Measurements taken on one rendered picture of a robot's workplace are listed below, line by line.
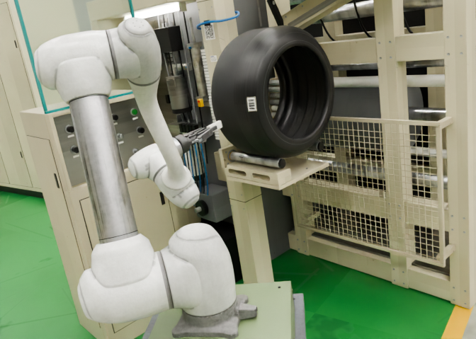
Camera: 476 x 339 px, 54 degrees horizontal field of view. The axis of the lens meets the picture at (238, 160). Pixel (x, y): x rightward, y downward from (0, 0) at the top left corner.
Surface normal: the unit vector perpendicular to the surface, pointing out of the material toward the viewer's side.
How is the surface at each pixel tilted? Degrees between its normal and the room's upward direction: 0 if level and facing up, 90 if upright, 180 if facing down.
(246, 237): 90
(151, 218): 90
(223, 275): 89
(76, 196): 90
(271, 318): 1
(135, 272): 66
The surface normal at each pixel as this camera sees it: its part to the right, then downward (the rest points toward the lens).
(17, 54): -0.58, 0.31
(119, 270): 0.17, -0.14
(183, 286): 0.23, 0.20
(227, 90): -0.74, 0.07
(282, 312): -0.14, -0.95
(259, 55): -0.01, -0.26
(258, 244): 0.67, 0.11
